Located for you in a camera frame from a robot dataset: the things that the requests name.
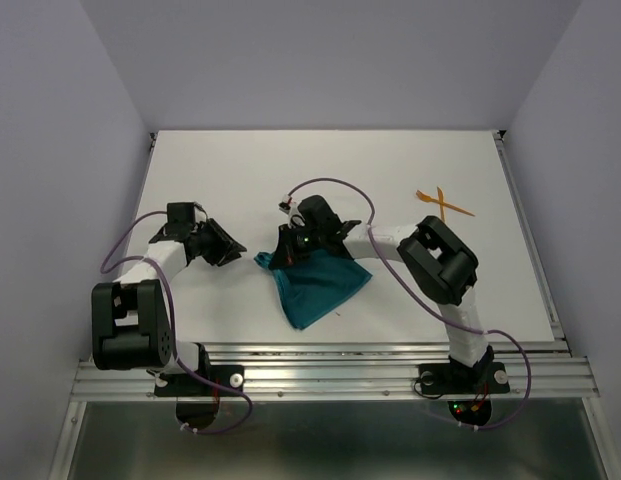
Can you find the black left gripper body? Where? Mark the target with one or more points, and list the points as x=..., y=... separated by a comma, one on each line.
x=209, y=241

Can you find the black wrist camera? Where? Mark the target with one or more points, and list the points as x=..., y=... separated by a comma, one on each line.
x=184, y=214
x=318, y=214

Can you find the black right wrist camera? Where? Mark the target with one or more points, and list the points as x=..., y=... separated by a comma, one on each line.
x=318, y=214

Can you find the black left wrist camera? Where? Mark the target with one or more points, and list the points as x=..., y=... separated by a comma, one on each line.
x=184, y=214

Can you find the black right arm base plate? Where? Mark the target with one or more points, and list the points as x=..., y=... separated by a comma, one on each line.
x=445, y=379

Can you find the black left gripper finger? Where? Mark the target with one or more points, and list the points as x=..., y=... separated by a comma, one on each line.
x=225, y=258
x=222, y=241

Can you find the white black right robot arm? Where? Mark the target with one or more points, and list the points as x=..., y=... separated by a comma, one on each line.
x=442, y=266

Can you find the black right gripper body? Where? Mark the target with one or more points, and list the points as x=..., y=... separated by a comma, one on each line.
x=317, y=237

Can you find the aluminium right side rail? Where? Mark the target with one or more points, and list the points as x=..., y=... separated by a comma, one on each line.
x=541, y=278

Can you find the orange plastic fork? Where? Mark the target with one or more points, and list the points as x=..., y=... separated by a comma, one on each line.
x=429, y=199

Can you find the teal cloth napkin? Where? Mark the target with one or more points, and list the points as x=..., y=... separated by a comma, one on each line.
x=312, y=289

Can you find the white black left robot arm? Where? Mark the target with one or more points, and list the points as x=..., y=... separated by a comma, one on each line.
x=133, y=317

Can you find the aluminium front rail frame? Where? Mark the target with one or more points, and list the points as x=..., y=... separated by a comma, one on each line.
x=328, y=411

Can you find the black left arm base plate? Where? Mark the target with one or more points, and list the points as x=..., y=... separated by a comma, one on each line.
x=184, y=385

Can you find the orange plastic knife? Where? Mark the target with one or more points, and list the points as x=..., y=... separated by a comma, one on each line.
x=441, y=201

